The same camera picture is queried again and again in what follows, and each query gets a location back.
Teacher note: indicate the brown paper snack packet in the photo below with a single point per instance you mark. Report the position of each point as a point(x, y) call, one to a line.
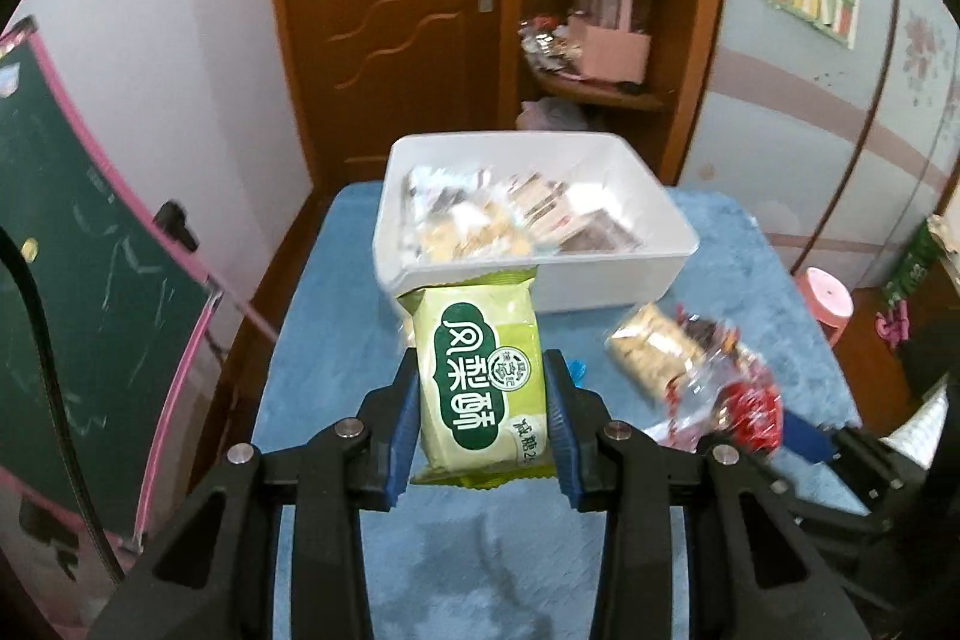
point(530, 200)

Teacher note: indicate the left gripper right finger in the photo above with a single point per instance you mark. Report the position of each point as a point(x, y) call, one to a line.
point(606, 465)

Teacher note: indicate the green pastry packet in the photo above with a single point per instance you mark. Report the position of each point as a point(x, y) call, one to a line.
point(483, 403)

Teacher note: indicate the large cracker bag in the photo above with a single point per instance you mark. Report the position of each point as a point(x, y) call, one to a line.
point(471, 231)

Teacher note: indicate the brown date packet in bin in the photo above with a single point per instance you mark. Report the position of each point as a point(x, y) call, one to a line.
point(601, 233)

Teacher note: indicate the green bag on cabinet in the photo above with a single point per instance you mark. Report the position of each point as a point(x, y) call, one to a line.
point(929, 244)

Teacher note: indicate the puffed snack bag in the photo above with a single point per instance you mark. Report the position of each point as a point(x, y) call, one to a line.
point(654, 350)

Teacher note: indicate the green chalkboard easel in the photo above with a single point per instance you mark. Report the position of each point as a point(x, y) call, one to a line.
point(125, 304)

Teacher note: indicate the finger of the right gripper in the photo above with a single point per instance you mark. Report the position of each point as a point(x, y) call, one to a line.
point(806, 440)

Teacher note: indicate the blue white candy packet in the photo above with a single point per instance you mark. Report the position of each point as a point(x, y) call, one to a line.
point(577, 372)

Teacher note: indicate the red round candy packet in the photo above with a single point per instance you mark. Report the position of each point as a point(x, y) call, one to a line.
point(750, 411)

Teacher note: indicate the pink gift basket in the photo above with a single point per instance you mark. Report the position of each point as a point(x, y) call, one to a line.
point(610, 40)

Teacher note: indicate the white packets in bin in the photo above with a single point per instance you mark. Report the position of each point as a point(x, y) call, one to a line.
point(431, 192)

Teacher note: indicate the dark red snack packet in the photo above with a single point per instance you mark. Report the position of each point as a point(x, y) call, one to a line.
point(717, 338)

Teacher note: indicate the white plastic bin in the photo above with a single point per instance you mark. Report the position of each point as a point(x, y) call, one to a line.
point(602, 172)

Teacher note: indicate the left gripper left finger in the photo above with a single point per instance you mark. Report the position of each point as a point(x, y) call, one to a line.
point(211, 571)

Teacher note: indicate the pink plastic stool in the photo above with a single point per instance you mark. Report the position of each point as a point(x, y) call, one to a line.
point(828, 300)

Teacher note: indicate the sliding wardrobe door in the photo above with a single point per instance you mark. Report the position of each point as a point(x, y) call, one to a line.
point(838, 146)

